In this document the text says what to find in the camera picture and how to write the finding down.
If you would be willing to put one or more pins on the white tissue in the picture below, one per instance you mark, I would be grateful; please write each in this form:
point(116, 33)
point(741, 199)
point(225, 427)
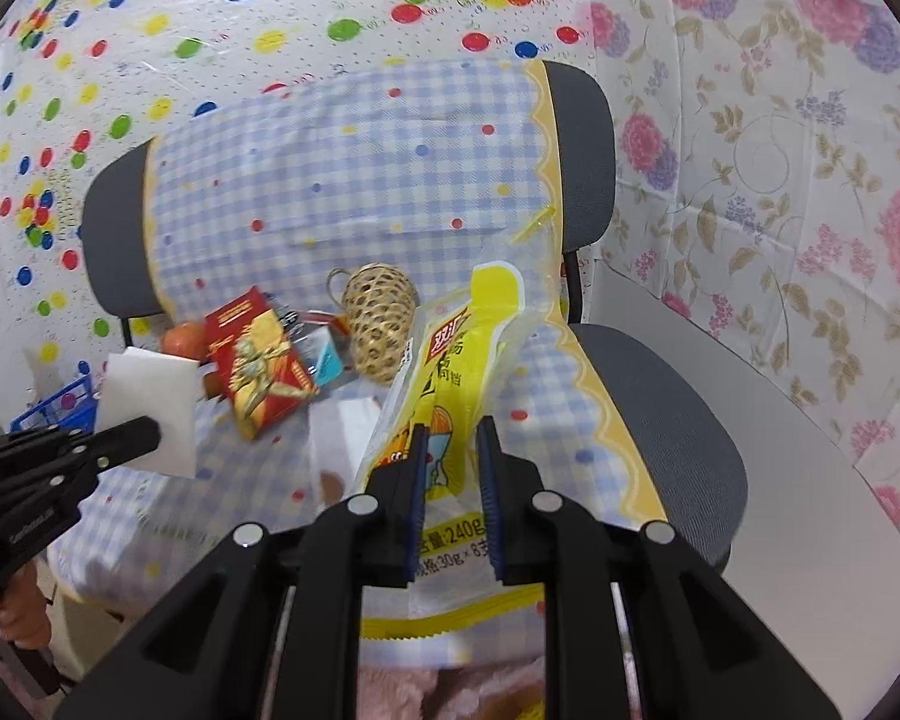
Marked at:
point(150, 390)

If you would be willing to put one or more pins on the floral plastic sheet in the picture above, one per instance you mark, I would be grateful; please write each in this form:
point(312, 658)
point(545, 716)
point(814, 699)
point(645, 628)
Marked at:
point(757, 90)

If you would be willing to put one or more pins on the small blue basket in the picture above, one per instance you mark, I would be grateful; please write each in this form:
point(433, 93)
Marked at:
point(52, 405)

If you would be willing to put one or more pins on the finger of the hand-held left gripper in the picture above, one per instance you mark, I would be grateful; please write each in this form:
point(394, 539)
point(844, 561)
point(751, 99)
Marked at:
point(131, 436)

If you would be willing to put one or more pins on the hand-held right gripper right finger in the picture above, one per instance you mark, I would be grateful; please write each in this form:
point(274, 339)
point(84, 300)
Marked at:
point(487, 480)

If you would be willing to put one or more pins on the small blue packet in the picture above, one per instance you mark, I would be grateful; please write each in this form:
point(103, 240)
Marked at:
point(326, 364)

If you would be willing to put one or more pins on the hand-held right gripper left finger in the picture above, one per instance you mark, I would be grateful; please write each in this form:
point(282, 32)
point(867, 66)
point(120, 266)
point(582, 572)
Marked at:
point(418, 480)

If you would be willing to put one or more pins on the grey office chair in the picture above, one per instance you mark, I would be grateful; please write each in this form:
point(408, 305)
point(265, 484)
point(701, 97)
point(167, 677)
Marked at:
point(675, 435)

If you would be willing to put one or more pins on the blue checkered cloth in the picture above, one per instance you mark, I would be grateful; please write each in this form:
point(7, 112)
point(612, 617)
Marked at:
point(345, 165)

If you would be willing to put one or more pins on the red printed box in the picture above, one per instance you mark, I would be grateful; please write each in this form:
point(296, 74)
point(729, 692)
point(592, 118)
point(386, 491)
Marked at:
point(262, 367)

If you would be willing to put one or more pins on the orange fruit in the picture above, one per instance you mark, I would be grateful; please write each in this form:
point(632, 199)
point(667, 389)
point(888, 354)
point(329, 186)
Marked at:
point(184, 337)

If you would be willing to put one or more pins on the yellow snack bag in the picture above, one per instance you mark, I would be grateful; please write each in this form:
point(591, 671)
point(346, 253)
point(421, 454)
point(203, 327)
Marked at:
point(457, 360)

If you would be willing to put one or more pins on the polka dot plastic sheet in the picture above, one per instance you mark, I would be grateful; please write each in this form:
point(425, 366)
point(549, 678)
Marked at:
point(195, 0)

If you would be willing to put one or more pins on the person's left hand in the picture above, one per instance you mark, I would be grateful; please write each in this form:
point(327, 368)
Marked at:
point(24, 607)

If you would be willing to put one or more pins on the woven straw pouch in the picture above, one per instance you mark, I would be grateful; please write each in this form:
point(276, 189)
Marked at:
point(375, 322)

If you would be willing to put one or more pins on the pink fluffy rug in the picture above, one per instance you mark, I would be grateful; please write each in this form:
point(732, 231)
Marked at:
point(450, 694)

